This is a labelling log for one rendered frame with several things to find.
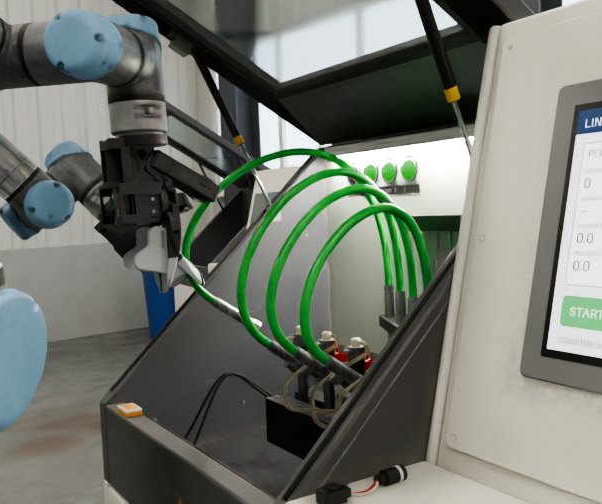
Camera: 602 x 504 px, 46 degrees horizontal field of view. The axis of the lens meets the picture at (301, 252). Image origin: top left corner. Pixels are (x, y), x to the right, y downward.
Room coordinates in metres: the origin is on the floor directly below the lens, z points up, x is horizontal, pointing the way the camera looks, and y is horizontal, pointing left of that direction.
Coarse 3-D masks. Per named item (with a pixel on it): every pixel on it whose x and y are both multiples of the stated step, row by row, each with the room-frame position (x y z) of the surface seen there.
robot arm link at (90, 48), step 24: (48, 24) 0.82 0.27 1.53; (72, 24) 0.81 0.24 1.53; (96, 24) 0.81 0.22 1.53; (24, 48) 0.84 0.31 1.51; (48, 48) 0.82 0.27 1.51; (72, 48) 0.81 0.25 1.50; (96, 48) 0.81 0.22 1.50; (120, 48) 0.84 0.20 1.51; (48, 72) 0.85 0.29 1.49; (72, 72) 0.82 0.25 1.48; (96, 72) 0.83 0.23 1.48; (120, 72) 0.87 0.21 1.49
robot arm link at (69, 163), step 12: (60, 144) 1.30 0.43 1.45; (72, 144) 1.31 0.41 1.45; (48, 156) 1.29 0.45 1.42; (60, 156) 1.29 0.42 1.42; (72, 156) 1.29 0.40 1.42; (84, 156) 1.30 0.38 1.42; (48, 168) 1.30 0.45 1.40; (60, 168) 1.28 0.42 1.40; (72, 168) 1.28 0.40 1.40; (84, 168) 1.28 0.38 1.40; (96, 168) 1.29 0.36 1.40; (60, 180) 1.27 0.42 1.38; (72, 180) 1.28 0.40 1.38; (84, 180) 1.28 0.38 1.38; (96, 180) 1.28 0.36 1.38; (72, 192) 1.28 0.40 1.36; (84, 192) 1.27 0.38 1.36
